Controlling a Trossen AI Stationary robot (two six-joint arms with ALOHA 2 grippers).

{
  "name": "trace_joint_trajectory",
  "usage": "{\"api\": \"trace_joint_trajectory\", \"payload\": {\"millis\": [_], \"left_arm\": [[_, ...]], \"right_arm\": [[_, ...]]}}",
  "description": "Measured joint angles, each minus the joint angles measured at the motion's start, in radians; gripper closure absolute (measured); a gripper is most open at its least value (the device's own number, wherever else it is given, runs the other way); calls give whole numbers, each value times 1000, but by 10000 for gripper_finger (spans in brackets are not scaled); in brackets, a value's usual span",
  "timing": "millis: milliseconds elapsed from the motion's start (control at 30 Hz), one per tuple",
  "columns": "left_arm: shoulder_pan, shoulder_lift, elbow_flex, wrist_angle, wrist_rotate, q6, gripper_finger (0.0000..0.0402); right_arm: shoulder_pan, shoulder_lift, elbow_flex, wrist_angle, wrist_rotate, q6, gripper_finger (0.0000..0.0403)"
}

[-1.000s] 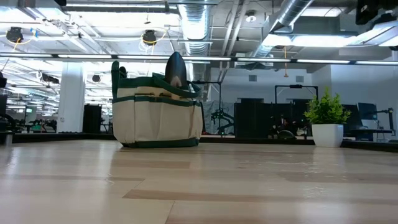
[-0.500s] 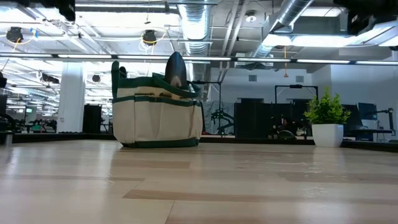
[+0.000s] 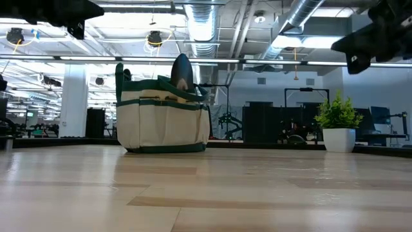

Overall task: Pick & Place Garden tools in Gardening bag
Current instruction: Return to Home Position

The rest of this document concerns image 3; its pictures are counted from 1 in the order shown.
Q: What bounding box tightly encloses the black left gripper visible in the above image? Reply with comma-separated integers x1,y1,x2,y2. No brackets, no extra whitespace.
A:
48,0,106,40

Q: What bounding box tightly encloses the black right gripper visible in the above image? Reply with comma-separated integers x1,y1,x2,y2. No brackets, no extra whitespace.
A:
331,19,392,75

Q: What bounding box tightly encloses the green plant in white pot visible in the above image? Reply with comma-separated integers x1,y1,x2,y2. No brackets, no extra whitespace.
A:
314,90,364,153

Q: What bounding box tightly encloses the dark desk monitor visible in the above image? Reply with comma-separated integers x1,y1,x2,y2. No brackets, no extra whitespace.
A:
353,106,392,136

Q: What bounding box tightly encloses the black partition panel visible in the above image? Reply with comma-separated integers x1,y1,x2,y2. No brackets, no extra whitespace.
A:
243,101,319,144

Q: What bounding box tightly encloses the beige green canvas gardening bag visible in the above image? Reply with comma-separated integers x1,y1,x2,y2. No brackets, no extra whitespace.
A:
115,63,211,154

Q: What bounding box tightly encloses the black aluminium table frame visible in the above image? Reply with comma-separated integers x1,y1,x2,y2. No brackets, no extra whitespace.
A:
0,137,412,159

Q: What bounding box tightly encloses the silver ventilation duct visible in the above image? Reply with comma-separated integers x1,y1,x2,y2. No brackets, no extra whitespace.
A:
259,0,326,61
183,0,220,59

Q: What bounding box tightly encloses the black ceiling cable reel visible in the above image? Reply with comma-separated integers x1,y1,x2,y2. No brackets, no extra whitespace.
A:
146,30,164,48
6,27,25,45

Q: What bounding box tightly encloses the wood handled garden trowel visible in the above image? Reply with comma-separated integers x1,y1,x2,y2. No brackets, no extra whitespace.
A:
169,53,196,92

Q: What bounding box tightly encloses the black cabinet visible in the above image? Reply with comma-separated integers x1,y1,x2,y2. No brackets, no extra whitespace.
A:
85,108,106,139

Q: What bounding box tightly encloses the white building column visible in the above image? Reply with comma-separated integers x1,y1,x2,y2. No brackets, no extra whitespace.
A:
59,64,89,139

